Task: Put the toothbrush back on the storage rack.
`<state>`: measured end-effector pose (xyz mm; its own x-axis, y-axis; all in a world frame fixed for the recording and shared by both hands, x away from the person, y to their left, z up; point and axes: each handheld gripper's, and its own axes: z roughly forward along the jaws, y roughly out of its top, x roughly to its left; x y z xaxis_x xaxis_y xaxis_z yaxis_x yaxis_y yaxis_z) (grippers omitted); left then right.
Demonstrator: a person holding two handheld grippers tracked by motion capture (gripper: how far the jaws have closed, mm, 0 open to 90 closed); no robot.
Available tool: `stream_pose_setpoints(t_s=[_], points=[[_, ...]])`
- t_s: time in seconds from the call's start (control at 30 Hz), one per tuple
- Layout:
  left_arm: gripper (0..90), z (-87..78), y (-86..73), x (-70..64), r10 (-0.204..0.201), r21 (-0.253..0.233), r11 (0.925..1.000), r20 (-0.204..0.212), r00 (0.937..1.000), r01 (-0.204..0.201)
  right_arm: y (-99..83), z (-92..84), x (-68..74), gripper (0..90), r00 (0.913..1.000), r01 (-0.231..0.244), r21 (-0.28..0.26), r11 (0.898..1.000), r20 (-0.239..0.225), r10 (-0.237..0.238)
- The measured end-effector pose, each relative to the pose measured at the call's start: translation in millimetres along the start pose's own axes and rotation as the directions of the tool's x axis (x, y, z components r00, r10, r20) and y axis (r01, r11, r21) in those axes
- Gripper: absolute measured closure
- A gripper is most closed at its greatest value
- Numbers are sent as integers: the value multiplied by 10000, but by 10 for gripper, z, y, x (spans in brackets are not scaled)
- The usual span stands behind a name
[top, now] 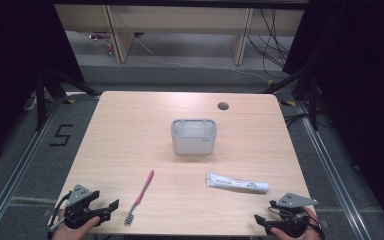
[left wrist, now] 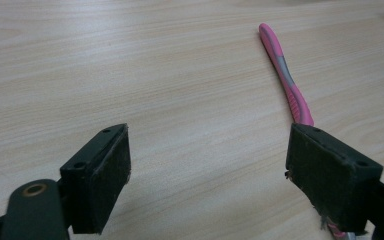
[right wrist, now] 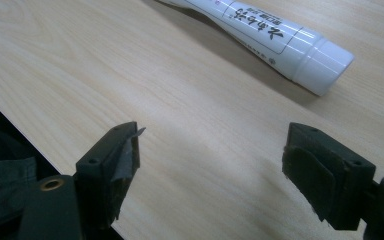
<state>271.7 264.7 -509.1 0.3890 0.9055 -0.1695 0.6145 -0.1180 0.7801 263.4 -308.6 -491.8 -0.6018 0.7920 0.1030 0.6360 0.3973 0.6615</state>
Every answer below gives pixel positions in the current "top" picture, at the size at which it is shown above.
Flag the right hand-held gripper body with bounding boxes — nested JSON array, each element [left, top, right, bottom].
[[268, 192, 319, 238]]

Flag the white toothpaste tube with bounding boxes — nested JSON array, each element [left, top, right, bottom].
[[206, 172, 270, 194]]

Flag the dark curtain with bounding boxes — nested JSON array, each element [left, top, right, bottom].
[[281, 0, 384, 234], [0, 0, 86, 168]]

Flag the bundle of black cables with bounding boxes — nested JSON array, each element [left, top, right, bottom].
[[245, 7, 292, 80]]

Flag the person's right hand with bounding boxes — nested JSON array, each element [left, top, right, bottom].
[[269, 206, 326, 240]]

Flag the aluminium floor rail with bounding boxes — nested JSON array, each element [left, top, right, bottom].
[[295, 99, 373, 240], [0, 98, 64, 240]]

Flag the black metal stand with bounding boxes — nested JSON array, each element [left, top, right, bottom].
[[34, 65, 102, 132], [261, 65, 320, 132]]

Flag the light wooden shelf unit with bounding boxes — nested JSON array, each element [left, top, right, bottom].
[[53, 3, 306, 66]]

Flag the pink toothbrush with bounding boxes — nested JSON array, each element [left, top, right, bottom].
[[123, 169, 155, 227]]

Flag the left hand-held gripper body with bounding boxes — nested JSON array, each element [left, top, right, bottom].
[[63, 184, 102, 230]]

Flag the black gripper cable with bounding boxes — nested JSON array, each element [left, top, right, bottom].
[[47, 191, 73, 233], [306, 211, 326, 240]]

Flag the person's left hand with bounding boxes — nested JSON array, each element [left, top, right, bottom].
[[51, 215, 102, 240]]

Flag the grey plastic container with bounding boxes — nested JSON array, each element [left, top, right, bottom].
[[170, 118, 218, 156]]

